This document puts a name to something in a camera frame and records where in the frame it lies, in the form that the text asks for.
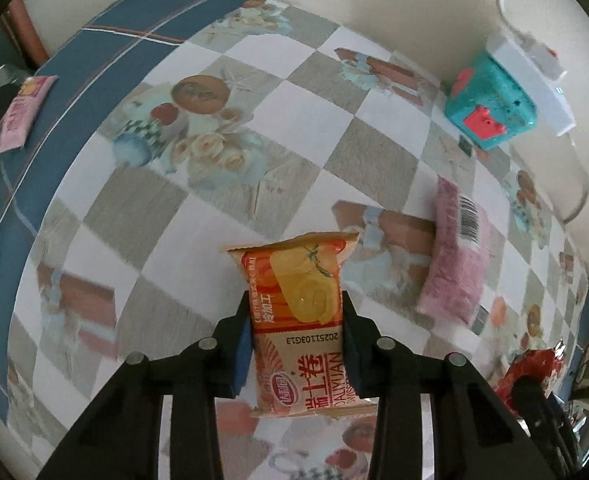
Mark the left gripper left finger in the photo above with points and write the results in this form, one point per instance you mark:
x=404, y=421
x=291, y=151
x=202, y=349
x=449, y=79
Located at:
x=118, y=434

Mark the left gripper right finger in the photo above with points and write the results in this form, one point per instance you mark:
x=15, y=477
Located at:
x=474, y=435

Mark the orange egg roll packet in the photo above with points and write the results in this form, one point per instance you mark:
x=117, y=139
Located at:
x=296, y=310

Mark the red peanut snack bag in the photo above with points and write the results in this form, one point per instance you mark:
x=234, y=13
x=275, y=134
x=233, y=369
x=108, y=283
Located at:
x=541, y=367

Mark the pink snack packet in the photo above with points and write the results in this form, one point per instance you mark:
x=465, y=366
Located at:
x=454, y=284

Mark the patterned tablecloth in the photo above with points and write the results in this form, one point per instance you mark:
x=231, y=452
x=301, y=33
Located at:
x=179, y=128

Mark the white power strip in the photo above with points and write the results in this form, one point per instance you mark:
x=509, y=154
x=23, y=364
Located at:
x=547, y=94

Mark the teal toy box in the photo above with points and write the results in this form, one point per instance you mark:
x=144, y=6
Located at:
x=488, y=105

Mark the small pink wafer packet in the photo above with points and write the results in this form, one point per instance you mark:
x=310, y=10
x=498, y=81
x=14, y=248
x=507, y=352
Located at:
x=22, y=111

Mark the crumpled silver wrapper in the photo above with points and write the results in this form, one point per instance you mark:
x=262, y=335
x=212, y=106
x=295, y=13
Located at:
x=10, y=74

